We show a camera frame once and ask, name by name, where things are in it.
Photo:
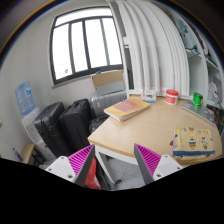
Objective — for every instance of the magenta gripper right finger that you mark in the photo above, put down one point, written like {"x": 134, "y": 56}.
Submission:
{"x": 154, "y": 166}

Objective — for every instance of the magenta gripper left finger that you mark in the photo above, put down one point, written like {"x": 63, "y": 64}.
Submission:
{"x": 75, "y": 167}

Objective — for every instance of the yellow patterned folded towel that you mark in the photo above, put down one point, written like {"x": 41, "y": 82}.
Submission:
{"x": 192, "y": 143}

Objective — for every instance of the red bag under desk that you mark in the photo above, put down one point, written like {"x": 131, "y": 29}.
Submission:
{"x": 91, "y": 180}

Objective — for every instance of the white water dispenser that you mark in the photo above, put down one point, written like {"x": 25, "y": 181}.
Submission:
{"x": 28, "y": 124}

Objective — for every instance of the wooden desk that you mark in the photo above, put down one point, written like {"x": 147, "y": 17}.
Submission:
{"x": 153, "y": 129}

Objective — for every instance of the black suitcase right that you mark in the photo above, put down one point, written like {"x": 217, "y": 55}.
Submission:
{"x": 75, "y": 123}

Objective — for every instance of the black suitcase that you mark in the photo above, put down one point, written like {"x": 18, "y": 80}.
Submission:
{"x": 75, "y": 123}
{"x": 48, "y": 126}

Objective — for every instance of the small wooden stool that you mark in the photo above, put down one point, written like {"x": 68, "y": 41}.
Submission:
{"x": 30, "y": 153}

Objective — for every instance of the black suitcase left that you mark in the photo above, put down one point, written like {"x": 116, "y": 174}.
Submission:
{"x": 48, "y": 126}

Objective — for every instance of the yellow and pink book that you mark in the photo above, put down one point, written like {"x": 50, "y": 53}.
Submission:
{"x": 126, "y": 109}

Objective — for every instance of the white oil radiator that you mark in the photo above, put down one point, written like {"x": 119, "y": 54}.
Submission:
{"x": 99, "y": 103}

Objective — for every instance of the small white tissue box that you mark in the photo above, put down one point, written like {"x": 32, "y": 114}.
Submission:
{"x": 149, "y": 96}

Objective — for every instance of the white jar red lid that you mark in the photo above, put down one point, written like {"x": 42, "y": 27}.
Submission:
{"x": 172, "y": 96}

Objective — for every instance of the grey laptop with stickers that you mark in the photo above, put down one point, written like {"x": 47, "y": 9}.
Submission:
{"x": 202, "y": 112}

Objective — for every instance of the green can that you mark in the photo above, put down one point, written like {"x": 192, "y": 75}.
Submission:
{"x": 197, "y": 99}

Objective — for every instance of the cardboard box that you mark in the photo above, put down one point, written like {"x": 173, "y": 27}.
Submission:
{"x": 108, "y": 82}

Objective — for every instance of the blue water bottle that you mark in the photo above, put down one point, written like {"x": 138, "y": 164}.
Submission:
{"x": 24, "y": 98}

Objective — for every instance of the black framed window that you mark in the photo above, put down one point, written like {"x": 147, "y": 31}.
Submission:
{"x": 83, "y": 42}

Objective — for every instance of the white shelf unit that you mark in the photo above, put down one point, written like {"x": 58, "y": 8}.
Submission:
{"x": 206, "y": 72}

